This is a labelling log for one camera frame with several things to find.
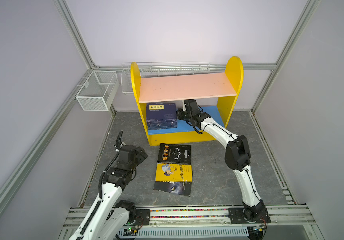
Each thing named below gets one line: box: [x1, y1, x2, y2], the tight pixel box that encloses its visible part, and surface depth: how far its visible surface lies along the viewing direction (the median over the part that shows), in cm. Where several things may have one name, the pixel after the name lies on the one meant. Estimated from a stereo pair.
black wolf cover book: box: [153, 170, 193, 197], surface depth 84 cm
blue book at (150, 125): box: [147, 123, 178, 129], surface depth 93 cm
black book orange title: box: [157, 143, 192, 164], surface depth 96 cm
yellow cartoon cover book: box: [155, 163, 193, 182], surface depth 87 cm
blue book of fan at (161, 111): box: [146, 103, 177, 120], surface depth 93 cm
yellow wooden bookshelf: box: [130, 56, 244, 147], surface depth 78 cm
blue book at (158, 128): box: [147, 126, 178, 131], surface depth 93 cm
